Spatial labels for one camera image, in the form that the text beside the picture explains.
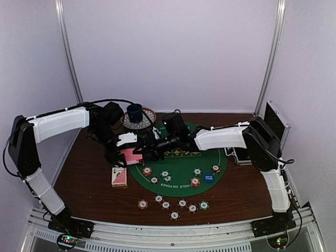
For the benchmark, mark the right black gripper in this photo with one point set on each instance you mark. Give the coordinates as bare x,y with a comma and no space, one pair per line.
151,146

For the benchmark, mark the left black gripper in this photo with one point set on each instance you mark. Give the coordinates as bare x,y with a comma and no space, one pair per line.
108,155

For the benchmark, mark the red chips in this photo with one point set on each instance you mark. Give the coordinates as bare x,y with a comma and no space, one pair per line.
147,171
195,182

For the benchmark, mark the pink playing card deck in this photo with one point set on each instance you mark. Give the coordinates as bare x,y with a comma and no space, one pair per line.
130,157

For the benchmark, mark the green chips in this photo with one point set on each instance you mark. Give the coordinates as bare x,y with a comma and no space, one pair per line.
166,176
197,172

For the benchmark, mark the brown chip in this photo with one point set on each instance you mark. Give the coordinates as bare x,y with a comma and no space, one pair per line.
154,180
216,169

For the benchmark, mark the red poker chip stack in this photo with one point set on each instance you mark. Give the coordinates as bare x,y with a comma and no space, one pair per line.
142,204

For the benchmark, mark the blue small blind button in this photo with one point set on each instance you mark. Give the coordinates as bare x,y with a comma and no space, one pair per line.
209,178

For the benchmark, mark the green poker chip stack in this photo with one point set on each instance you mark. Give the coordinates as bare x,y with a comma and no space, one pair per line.
204,205

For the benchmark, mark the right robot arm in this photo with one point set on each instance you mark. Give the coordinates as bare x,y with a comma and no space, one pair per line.
255,136

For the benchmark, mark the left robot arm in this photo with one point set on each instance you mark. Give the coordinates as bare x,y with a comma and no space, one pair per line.
29,132

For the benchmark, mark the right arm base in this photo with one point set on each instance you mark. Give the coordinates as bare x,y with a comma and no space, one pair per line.
275,230

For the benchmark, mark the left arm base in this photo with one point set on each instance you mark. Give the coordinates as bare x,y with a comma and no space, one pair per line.
69,237

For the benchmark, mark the patterned ceramic saucer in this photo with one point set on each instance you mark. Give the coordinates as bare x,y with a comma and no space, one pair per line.
149,117

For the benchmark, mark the playing card box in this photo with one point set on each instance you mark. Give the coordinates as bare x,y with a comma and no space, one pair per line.
119,177

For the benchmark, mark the round green poker mat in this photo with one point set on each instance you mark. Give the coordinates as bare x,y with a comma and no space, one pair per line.
181,164

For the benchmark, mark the dark blue mug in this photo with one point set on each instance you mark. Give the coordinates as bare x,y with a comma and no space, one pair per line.
134,112

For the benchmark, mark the scattered brown chip one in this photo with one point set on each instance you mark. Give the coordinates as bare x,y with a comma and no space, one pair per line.
158,199

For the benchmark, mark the scattered brown chip two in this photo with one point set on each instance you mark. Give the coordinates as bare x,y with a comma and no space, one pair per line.
165,205

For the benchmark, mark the scattered brown chip three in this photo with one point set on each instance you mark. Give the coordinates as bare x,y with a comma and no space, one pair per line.
174,215

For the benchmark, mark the aluminium poker chip case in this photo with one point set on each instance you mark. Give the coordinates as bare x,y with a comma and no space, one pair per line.
276,121

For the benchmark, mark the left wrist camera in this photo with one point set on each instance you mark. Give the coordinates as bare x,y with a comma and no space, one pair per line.
126,138

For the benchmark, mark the front aluminium rail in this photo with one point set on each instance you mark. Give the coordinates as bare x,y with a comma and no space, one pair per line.
229,236

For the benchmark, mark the left aluminium frame post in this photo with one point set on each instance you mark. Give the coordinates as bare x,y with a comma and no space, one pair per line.
59,5

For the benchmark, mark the aluminium frame post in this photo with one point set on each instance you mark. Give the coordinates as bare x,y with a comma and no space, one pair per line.
276,38
59,5

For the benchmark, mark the right aluminium frame post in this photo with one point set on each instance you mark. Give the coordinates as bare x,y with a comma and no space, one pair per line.
276,38

